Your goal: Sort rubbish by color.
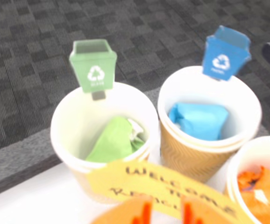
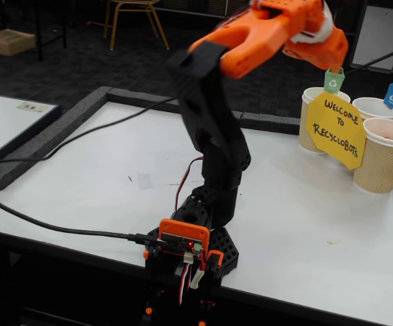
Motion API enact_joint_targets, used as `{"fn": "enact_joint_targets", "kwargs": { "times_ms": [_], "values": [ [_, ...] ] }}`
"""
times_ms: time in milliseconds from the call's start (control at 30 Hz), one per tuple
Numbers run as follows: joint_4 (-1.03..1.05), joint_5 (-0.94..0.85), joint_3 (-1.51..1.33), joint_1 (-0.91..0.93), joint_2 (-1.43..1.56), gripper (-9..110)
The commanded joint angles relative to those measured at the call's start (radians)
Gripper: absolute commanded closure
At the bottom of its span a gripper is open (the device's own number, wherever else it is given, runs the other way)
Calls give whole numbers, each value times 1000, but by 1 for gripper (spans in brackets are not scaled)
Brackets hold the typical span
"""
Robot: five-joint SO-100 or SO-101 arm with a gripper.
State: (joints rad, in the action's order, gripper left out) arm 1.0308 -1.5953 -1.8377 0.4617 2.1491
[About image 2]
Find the thin black camera cable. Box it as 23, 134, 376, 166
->
0, 97, 179, 166

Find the short grey foam border strip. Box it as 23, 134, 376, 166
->
239, 111, 300, 135

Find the ribbed beige paper cup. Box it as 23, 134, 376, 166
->
297, 86, 352, 153
353, 117, 393, 194
352, 97, 393, 120

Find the black framed whiteboard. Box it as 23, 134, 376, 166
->
0, 91, 63, 167

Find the green recycling bin tag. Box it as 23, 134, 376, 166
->
324, 67, 346, 93

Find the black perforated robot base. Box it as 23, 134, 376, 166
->
144, 185, 240, 326

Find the white red servo wire bundle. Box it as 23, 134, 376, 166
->
177, 253, 207, 306

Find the black slanted stand rod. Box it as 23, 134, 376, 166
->
345, 49, 393, 75

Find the red black servo wire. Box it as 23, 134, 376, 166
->
175, 156, 205, 213

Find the brown cardboard box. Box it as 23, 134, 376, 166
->
0, 29, 37, 57

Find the white tape wrap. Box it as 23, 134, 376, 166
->
290, 0, 335, 45

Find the small paper label sticker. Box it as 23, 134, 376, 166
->
17, 101, 50, 113

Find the black metal table leg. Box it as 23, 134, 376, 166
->
33, 0, 67, 62

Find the orange controller board mount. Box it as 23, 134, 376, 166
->
158, 219, 211, 255

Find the yellow welcome sign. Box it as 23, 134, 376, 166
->
305, 92, 367, 170

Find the white framed panel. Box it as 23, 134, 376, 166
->
347, 3, 393, 74

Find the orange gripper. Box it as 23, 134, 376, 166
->
282, 25, 349, 74

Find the long grey foam border strip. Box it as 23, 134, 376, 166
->
0, 86, 112, 191
107, 87, 243, 128

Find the yellow metal legged chair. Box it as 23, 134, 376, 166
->
86, 0, 170, 51

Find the thick black USB cable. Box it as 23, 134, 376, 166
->
0, 186, 160, 247

